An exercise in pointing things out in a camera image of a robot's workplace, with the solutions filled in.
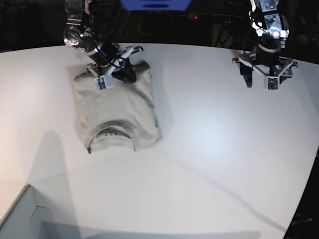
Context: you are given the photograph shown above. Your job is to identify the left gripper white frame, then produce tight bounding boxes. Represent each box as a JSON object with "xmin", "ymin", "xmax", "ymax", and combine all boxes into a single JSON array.
[{"xmin": 232, "ymin": 51, "xmax": 298, "ymax": 91}]

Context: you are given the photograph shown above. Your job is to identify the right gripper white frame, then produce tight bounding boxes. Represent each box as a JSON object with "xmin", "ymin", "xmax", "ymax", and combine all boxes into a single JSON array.
[{"xmin": 84, "ymin": 44, "xmax": 144, "ymax": 90}]

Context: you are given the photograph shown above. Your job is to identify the beige t-shirt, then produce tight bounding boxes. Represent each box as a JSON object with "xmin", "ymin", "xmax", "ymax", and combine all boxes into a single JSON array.
[{"xmin": 73, "ymin": 61, "xmax": 162, "ymax": 153}]

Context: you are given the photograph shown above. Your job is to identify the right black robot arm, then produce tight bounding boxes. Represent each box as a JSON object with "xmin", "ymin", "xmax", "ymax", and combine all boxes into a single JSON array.
[{"xmin": 63, "ymin": 0, "xmax": 143, "ymax": 90}]

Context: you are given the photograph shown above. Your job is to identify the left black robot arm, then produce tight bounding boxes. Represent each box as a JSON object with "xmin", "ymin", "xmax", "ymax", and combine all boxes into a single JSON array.
[{"xmin": 232, "ymin": 0, "xmax": 298, "ymax": 90}]

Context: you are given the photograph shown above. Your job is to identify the black power strip red light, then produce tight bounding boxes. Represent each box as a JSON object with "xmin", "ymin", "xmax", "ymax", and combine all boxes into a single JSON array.
[{"xmin": 187, "ymin": 12, "xmax": 244, "ymax": 24}]

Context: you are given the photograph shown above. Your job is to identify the grey box at corner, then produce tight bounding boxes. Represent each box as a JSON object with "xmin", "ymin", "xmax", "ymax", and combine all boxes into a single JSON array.
[{"xmin": 0, "ymin": 184, "xmax": 81, "ymax": 239}]

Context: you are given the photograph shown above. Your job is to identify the black cables behind table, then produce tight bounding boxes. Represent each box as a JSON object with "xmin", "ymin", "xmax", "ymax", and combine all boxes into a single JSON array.
[{"xmin": 119, "ymin": 9, "xmax": 160, "ymax": 38}]

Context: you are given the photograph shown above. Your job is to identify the blue overhead mount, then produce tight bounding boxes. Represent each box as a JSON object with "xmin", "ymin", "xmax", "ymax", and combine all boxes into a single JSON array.
[{"xmin": 120, "ymin": 0, "xmax": 191, "ymax": 11}]

